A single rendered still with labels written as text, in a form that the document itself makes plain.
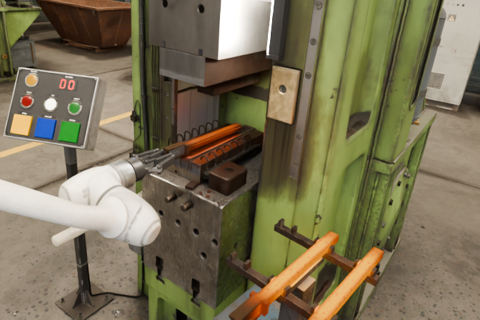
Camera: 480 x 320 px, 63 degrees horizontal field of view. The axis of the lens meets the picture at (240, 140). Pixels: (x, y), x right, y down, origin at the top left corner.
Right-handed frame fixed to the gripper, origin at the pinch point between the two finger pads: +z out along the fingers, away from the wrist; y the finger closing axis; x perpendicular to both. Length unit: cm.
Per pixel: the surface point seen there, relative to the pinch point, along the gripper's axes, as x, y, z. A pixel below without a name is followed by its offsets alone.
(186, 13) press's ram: 44.9, -0.7, 5.3
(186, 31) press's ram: 39.6, -0.5, 5.2
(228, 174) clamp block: -5.7, 17.6, 8.0
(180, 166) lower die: -8.2, -1.7, 4.8
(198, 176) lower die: -9.3, 6.8, 4.7
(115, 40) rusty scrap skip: -85, -532, 399
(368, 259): -7, 69, -1
